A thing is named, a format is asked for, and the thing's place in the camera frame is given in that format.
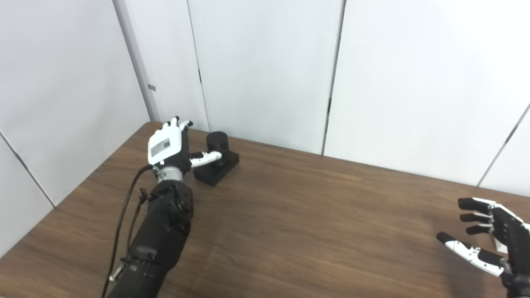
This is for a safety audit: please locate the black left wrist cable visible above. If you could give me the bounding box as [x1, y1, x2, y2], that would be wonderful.
[101, 165, 156, 298]

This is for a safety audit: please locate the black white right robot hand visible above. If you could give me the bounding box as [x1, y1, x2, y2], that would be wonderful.
[436, 197, 530, 298]

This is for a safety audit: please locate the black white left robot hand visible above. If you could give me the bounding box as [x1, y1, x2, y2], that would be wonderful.
[148, 117, 223, 172]

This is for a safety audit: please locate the black peg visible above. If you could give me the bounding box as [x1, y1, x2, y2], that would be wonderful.
[193, 131, 240, 187]

